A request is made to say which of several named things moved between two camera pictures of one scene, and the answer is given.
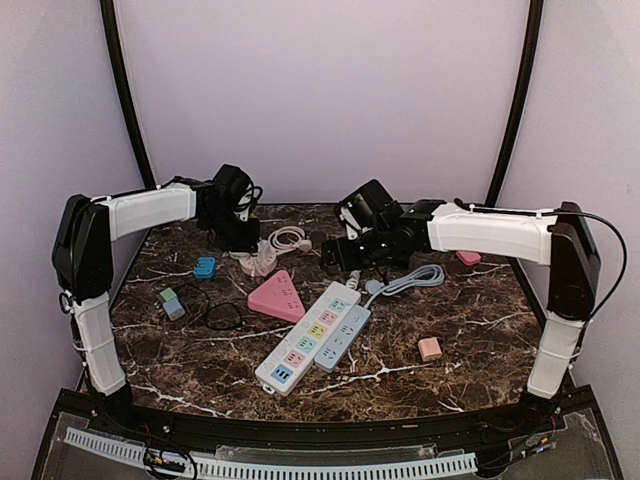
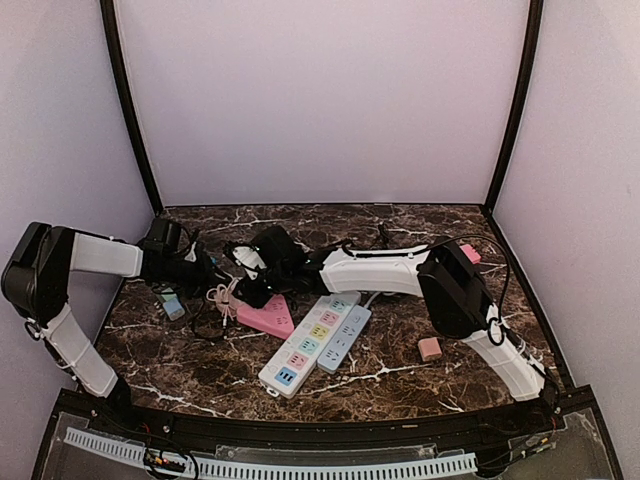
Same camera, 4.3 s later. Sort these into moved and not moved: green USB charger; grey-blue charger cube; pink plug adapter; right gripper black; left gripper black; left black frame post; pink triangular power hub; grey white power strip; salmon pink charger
Moved: left gripper black; right gripper black; pink triangular power hub
Not moved: left black frame post; grey white power strip; salmon pink charger; grey-blue charger cube; green USB charger; pink plug adapter
